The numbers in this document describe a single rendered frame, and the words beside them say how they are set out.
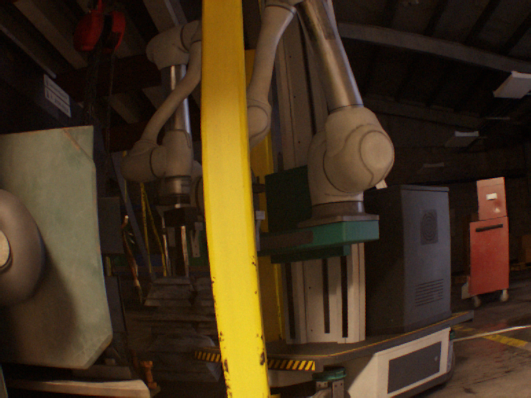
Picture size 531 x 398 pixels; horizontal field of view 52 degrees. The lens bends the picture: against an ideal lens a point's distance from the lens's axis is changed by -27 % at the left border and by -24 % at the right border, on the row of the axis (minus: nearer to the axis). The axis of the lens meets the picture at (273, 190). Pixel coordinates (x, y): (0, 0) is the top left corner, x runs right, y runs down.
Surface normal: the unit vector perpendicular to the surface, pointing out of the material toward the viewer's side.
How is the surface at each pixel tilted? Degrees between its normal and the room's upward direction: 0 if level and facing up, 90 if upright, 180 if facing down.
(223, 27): 90
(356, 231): 90
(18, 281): 90
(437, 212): 90
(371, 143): 99
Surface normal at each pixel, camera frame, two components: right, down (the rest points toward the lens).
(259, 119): 0.23, 0.00
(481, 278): -0.37, -0.09
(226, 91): -0.03, -0.12
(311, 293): -0.76, -0.03
